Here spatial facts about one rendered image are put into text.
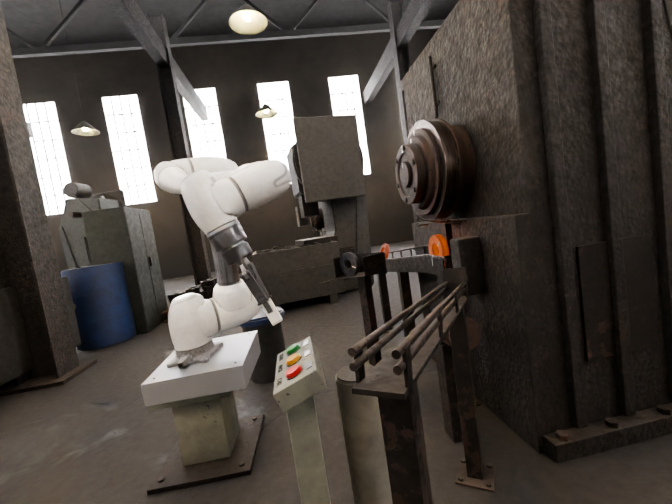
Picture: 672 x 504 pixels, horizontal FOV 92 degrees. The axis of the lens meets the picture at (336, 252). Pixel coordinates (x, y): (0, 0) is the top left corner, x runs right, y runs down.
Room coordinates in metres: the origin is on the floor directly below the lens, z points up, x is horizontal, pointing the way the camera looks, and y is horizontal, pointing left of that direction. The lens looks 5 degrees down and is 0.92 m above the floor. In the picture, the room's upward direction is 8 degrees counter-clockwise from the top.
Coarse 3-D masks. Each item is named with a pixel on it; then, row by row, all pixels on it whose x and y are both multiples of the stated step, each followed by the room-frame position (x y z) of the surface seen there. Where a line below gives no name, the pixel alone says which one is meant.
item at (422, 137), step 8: (416, 136) 1.51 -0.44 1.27; (424, 136) 1.46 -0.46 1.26; (432, 136) 1.42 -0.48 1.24; (424, 144) 1.44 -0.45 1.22; (432, 144) 1.40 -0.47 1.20; (424, 152) 1.44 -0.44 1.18; (432, 152) 1.40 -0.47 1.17; (432, 160) 1.40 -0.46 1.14; (440, 160) 1.37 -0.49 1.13; (432, 168) 1.40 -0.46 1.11; (440, 168) 1.37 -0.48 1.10; (432, 176) 1.41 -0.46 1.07; (440, 176) 1.38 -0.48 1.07; (432, 184) 1.42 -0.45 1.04; (440, 184) 1.39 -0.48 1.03; (432, 192) 1.44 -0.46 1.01; (440, 192) 1.41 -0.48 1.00; (424, 200) 1.50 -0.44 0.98; (432, 200) 1.46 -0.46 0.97; (416, 208) 1.65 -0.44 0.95; (424, 208) 1.54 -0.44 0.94; (432, 208) 1.48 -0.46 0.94
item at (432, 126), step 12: (420, 120) 1.52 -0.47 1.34; (432, 132) 1.42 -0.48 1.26; (444, 132) 1.39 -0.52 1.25; (444, 144) 1.36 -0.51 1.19; (444, 156) 1.34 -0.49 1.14; (456, 156) 1.36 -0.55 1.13; (444, 168) 1.35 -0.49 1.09; (456, 168) 1.36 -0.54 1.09; (444, 180) 1.37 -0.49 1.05; (456, 180) 1.37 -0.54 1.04; (444, 192) 1.38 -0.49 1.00; (456, 192) 1.39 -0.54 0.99; (444, 204) 1.41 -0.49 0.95; (420, 216) 1.66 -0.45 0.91; (432, 216) 1.52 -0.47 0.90; (444, 216) 1.54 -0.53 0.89
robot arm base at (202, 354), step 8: (208, 344) 1.38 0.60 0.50; (216, 344) 1.45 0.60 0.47; (176, 352) 1.35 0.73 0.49; (184, 352) 1.33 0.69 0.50; (192, 352) 1.33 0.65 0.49; (200, 352) 1.34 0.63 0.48; (208, 352) 1.36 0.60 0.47; (176, 360) 1.33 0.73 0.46; (184, 360) 1.29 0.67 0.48; (192, 360) 1.32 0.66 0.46; (200, 360) 1.31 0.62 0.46; (208, 360) 1.32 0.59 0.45
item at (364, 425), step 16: (368, 368) 0.88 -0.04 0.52; (336, 384) 0.85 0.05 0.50; (352, 384) 0.81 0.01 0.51; (352, 400) 0.81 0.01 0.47; (368, 400) 0.81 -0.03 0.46; (352, 416) 0.81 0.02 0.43; (368, 416) 0.81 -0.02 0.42; (352, 432) 0.82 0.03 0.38; (368, 432) 0.81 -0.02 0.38; (352, 448) 0.82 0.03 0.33; (368, 448) 0.81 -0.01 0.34; (384, 448) 0.83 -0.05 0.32; (352, 464) 0.83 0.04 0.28; (368, 464) 0.81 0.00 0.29; (384, 464) 0.82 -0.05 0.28; (352, 480) 0.84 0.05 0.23; (368, 480) 0.81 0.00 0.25; (384, 480) 0.82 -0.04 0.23; (368, 496) 0.81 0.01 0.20; (384, 496) 0.81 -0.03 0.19
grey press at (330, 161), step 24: (312, 120) 4.10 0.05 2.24; (336, 120) 4.18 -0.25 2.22; (312, 144) 4.09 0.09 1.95; (336, 144) 4.17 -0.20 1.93; (312, 168) 4.07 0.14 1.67; (336, 168) 4.16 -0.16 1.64; (360, 168) 4.24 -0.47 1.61; (312, 192) 4.06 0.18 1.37; (336, 192) 4.14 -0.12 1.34; (360, 192) 4.23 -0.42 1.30; (312, 216) 4.73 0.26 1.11; (336, 216) 4.41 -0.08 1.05; (360, 216) 4.47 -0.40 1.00; (312, 240) 4.23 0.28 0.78; (336, 240) 4.31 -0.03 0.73; (360, 240) 4.46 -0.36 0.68
